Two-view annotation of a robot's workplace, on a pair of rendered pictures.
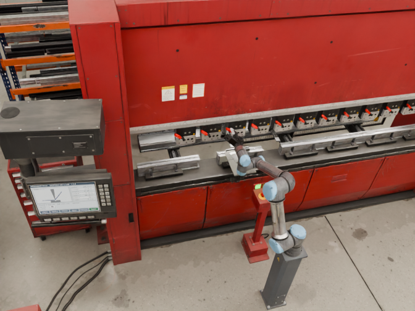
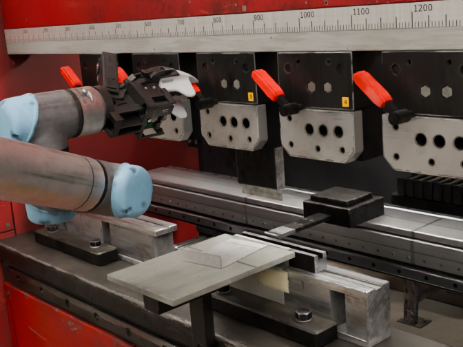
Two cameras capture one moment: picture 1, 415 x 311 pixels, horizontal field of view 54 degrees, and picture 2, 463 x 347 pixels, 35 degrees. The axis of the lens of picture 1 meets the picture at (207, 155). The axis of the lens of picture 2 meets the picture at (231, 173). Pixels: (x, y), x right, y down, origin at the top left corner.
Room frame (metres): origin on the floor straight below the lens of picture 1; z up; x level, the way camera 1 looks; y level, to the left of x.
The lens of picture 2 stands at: (1.92, -1.37, 1.42)
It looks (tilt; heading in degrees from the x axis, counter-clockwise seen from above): 13 degrees down; 68
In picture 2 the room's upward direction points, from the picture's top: 5 degrees counter-clockwise
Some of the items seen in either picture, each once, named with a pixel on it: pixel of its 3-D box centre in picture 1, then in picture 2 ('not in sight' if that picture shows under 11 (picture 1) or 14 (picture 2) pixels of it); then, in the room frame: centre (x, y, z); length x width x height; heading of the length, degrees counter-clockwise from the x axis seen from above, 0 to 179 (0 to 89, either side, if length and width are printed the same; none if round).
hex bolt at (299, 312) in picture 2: not in sight; (303, 314); (2.44, -0.37, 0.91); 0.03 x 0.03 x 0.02
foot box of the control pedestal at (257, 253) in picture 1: (255, 246); not in sight; (2.15, -0.53, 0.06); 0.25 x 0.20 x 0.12; 20
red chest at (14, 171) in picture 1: (55, 186); not in sight; (2.29, 1.32, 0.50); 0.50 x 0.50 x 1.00; 19
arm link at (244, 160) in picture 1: (243, 158); (38, 120); (2.07, -0.26, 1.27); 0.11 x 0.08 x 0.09; 19
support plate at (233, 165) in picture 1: (239, 162); (202, 266); (2.31, -0.26, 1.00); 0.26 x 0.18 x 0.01; 19
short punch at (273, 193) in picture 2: not in sight; (260, 171); (2.45, -0.22, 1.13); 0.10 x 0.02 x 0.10; 109
